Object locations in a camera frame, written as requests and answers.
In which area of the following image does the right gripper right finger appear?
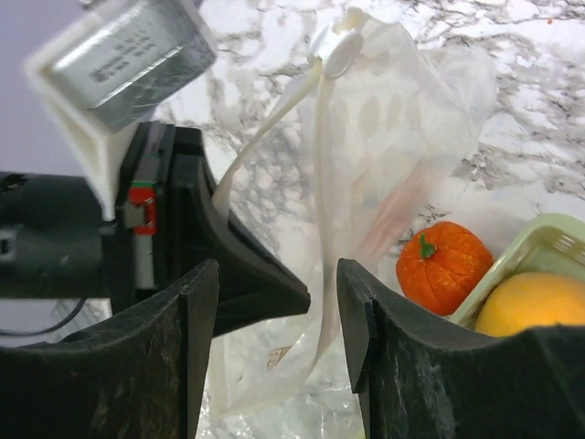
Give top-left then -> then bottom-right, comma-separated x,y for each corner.
337,259 -> 584,438

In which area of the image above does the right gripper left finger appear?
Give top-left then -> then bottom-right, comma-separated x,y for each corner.
1,261 -> 218,438

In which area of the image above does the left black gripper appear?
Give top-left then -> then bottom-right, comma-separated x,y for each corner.
1,123 -> 311,337

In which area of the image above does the orange toy pumpkin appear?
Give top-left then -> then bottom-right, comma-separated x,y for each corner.
396,221 -> 494,316

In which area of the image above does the clear zip top bag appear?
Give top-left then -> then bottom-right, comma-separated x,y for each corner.
208,8 -> 496,416

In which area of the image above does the pale green plastic basket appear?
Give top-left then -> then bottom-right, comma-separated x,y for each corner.
449,213 -> 584,329

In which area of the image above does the orange toy citrus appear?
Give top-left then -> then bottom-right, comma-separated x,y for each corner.
474,273 -> 584,337

